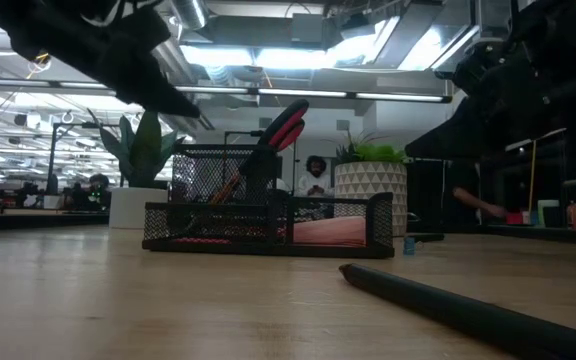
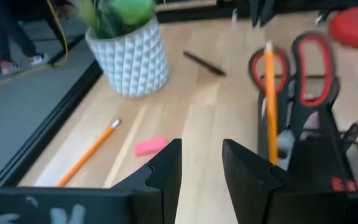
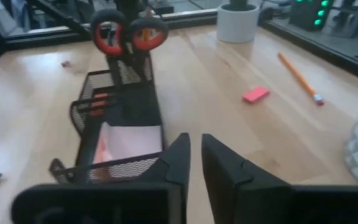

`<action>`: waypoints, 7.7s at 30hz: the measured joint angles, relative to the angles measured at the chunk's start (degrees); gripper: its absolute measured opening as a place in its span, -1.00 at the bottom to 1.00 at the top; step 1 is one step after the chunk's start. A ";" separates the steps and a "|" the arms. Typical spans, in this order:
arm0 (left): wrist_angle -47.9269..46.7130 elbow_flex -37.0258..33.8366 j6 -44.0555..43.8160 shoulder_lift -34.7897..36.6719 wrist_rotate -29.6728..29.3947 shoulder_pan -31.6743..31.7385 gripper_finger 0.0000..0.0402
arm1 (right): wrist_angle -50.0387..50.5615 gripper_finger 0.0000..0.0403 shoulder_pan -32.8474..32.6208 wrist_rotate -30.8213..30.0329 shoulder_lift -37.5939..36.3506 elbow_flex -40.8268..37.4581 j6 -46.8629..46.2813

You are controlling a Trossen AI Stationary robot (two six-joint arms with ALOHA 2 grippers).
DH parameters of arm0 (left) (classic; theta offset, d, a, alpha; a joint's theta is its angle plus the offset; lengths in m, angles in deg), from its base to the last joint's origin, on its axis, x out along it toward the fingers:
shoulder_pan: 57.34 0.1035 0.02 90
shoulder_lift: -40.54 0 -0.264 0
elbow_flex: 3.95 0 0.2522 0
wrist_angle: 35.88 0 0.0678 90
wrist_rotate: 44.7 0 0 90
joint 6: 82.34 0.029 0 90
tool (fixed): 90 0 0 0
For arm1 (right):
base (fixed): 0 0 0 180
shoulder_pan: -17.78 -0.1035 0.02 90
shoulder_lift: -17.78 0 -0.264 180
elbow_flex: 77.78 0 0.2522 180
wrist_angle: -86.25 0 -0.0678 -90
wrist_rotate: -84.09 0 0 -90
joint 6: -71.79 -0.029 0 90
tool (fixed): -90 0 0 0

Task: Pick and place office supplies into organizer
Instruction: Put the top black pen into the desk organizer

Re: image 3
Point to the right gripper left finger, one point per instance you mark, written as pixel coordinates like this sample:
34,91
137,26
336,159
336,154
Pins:
176,161

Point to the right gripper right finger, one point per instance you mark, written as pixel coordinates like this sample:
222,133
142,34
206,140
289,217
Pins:
228,186

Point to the pink sticky note pad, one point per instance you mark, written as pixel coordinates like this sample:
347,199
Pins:
129,140

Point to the orange eraser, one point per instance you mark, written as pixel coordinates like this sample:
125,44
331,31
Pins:
99,104

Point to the pink eraser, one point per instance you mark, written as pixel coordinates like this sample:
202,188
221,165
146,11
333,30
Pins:
256,94

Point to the red and black scissors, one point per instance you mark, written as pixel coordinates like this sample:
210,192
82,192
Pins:
109,50

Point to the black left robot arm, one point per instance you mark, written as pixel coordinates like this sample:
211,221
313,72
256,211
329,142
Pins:
127,9

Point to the black mesh desk organizer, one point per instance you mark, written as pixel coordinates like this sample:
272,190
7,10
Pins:
132,109

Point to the teal plant in white pot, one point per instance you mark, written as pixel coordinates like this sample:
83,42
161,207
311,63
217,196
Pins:
238,25

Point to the black device with green lights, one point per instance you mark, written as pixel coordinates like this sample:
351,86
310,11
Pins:
306,15

